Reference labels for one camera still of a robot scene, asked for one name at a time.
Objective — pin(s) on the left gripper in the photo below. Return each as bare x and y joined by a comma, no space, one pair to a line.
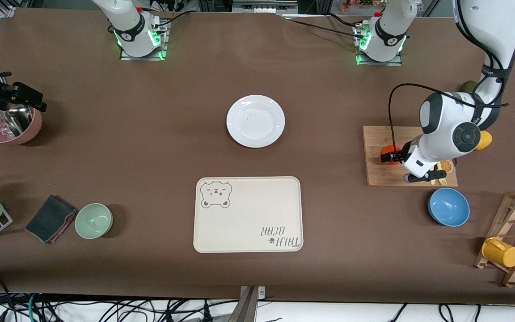
394,156

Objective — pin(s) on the orange mandarin fruit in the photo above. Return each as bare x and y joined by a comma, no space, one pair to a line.
391,148

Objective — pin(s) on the white round plate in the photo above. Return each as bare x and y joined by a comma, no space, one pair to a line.
255,120

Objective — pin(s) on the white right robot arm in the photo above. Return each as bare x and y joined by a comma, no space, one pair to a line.
130,31

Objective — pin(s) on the bamboo cutting board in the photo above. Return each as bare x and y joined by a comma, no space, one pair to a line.
378,174

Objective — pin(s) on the metal scoop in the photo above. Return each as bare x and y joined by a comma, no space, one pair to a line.
16,120

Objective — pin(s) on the yellow plastic fork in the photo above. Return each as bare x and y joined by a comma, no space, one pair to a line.
439,167

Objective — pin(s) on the pink bowl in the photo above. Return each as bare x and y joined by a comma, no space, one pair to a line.
34,127

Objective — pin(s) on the orange slice piece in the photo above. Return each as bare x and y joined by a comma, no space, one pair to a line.
446,166

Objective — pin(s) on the blue bowl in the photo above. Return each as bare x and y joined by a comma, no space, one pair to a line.
449,207

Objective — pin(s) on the yellow lemon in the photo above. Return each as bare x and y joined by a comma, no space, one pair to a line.
486,141

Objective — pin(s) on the dark green lime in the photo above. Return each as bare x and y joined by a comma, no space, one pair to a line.
467,85

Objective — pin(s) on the dark grey folded cloth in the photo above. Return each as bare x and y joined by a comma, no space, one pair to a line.
49,217

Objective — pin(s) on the yellow mug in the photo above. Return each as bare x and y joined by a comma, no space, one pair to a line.
501,252

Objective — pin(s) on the pink folded cloth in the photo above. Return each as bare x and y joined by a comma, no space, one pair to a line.
67,223

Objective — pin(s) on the cream bear print tray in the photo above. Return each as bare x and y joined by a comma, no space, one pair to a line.
248,214

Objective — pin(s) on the pale green bowl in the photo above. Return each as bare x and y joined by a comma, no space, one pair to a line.
93,221

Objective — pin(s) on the aluminium frame profile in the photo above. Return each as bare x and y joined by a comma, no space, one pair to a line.
5,10

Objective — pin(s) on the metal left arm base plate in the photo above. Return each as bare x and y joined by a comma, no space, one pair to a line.
394,62

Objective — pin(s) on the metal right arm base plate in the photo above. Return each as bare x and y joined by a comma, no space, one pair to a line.
125,57

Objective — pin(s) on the metal table edge bracket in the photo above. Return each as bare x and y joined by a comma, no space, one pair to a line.
249,308

